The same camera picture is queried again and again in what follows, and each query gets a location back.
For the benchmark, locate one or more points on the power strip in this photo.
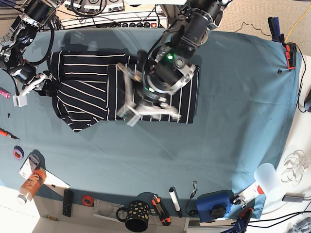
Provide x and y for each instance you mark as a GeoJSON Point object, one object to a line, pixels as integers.
{"type": "Point", "coordinates": [135, 24]}

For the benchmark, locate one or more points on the blue handled clamp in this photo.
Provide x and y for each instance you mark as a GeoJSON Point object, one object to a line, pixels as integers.
{"type": "Point", "coordinates": [241, 224]}

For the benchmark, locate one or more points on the navy white striped t-shirt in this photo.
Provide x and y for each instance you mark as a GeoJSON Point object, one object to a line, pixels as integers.
{"type": "Point", "coordinates": [87, 87]}

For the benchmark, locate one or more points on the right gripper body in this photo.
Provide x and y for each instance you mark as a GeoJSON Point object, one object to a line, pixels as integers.
{"type": "Point", "coordinates": [31, 81]}

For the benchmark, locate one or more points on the translucent plastic cup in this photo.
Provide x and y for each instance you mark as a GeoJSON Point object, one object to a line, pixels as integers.
{"type": "Point", "coordinates": [270, 182]}

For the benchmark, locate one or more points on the white phone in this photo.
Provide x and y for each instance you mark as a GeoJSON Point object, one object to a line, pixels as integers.
{"type": "Point", "coordinates": [30, 164]}

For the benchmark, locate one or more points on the black red clamp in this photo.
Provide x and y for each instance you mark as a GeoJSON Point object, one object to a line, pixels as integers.
{"type": "Point", "coordinates": [290, 54]}

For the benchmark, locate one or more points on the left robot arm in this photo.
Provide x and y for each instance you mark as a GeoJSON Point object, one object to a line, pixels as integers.
{"type": "Point", "coordinates": [165, 81]}

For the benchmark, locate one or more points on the orange drink bottle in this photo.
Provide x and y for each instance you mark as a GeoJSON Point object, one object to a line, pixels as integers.
{"type": "Point", "coordinates": [30, 187]}

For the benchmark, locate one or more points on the blue table cloth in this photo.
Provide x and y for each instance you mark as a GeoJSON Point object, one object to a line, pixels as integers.
{"type": "Point", "coordinates": [245, 108]}

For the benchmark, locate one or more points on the orange black utility knife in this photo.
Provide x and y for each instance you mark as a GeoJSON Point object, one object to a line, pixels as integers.
{"type": "Point", "coordinates": [161, 210]}

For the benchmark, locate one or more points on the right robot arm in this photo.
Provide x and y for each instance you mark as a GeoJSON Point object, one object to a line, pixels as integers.
{"type": "Point", "coordinates": [35, 14]}

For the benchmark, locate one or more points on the orange tape roll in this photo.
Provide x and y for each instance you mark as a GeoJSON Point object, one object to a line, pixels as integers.
{"type": "Point", "coordinates": [88, 201]}

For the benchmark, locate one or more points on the blue box with knob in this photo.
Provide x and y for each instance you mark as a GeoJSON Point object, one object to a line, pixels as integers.
{"type": "Point", "coordinates": [213, 206]}

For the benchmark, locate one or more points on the black remote control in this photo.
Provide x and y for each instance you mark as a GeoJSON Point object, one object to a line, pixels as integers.
{"type": "Point", "coordinates": [67, 202]}

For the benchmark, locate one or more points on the white marker pen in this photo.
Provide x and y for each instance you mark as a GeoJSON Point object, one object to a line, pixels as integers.
{"type": "Point", "coordinates": [175, 202]}

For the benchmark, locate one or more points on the black yellow patterned mug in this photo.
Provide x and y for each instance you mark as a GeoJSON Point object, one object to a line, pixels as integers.
{"type": "Point", "coordinates": [135, 217]}

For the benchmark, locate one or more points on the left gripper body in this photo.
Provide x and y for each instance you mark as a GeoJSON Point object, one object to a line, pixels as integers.
{"type": "Point", "coordinates": [140, 101]}

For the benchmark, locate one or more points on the purple tape roll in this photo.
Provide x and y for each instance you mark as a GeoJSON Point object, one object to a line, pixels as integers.
{"type": "Point", "coordinates": [18, 153]}

